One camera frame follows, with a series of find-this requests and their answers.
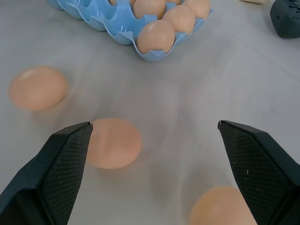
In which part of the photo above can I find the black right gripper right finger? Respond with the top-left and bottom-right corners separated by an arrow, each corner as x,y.
217,120 -> 300,225

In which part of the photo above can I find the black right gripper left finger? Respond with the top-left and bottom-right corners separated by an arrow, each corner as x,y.
0,121 -> 94,225

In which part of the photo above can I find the blue plastic egg tray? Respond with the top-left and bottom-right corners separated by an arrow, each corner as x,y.
45,0 -> 214,63

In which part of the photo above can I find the dark grey rounded device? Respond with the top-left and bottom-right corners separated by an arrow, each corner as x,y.
270,0 -> 300,39

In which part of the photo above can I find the cream coloured object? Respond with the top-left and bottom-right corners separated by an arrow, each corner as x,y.
241,0 -> 270,5

